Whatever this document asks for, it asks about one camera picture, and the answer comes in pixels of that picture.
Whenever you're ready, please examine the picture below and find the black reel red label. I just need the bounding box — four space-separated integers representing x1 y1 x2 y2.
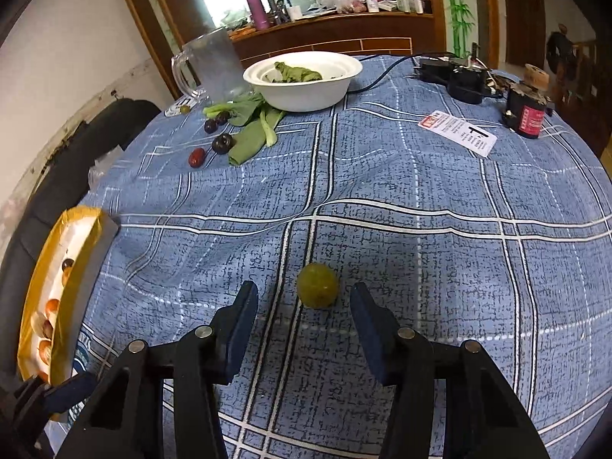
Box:
501 83 554 140

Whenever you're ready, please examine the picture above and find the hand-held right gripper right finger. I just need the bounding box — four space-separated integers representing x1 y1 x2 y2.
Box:
350 282 550 459

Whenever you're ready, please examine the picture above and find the blue checked tablecloth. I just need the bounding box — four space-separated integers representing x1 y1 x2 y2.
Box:
72 52 612 459

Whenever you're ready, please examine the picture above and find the black power strip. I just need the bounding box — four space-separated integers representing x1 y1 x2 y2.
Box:
413 56 460 84

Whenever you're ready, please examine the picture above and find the black leather sofa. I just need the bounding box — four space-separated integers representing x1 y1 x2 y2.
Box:
0 98 161 383

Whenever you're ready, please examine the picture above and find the glass mug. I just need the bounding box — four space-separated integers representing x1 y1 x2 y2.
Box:
171 26 254 106

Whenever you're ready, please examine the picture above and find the wooden door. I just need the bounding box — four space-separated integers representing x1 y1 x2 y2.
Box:
500 0 547 68

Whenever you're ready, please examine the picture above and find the bamboo painted panel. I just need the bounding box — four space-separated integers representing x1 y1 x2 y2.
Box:
440 0 475 55

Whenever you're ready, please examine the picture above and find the white printed card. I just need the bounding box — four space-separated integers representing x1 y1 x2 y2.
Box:
417 111 496 158

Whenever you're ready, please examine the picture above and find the wooden spool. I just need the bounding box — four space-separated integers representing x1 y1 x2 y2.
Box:
522 63 550 91

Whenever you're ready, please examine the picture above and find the wooden cabinet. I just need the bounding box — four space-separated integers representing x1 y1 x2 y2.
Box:
227 10 436 63

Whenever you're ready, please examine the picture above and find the black power adapter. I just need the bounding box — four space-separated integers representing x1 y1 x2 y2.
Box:
447 67 491 105

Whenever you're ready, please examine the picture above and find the purple bottle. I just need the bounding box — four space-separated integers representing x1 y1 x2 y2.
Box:
244 0 271 31

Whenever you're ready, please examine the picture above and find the black cable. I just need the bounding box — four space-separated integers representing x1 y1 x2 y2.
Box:
347 54 422 94

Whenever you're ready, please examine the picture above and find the white foam box yellow tape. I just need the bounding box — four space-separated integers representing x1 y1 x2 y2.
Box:
16 205 120 386

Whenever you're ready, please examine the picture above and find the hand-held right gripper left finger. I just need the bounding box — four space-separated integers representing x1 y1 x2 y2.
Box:
55 280 259 459

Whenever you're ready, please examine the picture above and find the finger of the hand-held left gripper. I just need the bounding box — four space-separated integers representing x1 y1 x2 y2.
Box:
14 372 99 428

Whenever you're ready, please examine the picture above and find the white bowl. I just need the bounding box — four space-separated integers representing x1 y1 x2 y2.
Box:
243 51 363 112

